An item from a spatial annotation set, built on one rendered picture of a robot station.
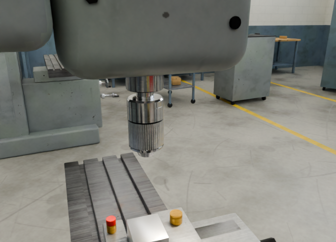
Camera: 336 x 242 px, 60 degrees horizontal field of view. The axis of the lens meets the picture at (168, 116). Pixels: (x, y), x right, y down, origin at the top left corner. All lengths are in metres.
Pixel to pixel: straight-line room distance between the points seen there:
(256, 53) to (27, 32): 4.86
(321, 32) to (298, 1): 1.32
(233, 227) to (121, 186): 0.37
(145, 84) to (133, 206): 0.47
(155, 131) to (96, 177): 0.56
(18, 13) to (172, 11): 0.12
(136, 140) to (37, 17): 0.20
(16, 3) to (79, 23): 0.05
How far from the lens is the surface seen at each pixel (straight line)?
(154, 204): 0.77
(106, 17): 0.25
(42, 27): 0.23
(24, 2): 0.23
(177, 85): 4.92
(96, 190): 0.84
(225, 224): 0.61
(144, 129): 0.36
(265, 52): 5.17
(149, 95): 0.36
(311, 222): 2.42
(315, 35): 10.00
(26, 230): 2.33
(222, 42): 0.29
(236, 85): 4.88
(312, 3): 9.80
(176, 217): 0.52
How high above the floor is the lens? 1.36
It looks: 18 degrees down
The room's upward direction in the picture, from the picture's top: straight up
